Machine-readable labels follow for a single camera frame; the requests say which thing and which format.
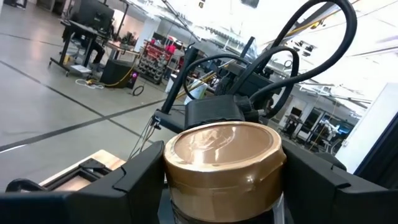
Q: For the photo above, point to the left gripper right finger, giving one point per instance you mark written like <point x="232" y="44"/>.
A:
<point x="326" y="202"/>

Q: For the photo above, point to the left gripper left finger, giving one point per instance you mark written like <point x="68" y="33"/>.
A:
<point x="93" y="202"/>

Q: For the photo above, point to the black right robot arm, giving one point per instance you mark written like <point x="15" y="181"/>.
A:
<point x="252" y="82"/>

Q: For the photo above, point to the shelf with red bins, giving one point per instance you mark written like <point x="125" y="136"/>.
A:
<point x="154" y="62"/>

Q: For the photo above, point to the white pillar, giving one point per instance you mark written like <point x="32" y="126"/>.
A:
<point x="373" y="130"/>

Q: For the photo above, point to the white background column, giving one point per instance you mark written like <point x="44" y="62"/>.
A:
<point x="148" y="31"/>

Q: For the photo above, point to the black computer box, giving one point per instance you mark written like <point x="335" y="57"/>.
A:
<point x="116" y="73"/>

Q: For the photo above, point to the black background desk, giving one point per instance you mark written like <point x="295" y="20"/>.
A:
<point x="90" y="32"/>

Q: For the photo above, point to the black background monitor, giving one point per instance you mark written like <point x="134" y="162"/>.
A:
<point x="93" y="14"/>

